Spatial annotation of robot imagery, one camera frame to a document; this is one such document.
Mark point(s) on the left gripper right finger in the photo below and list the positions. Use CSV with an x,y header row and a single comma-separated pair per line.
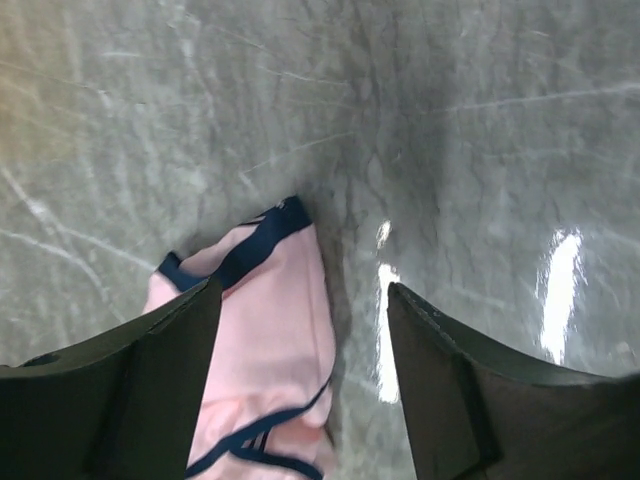
x,y
478,409

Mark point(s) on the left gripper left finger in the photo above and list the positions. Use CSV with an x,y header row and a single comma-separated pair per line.
x,y
120,405

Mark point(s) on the pink underwear navy trim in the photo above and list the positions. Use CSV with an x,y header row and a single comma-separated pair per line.
x,y
267,397

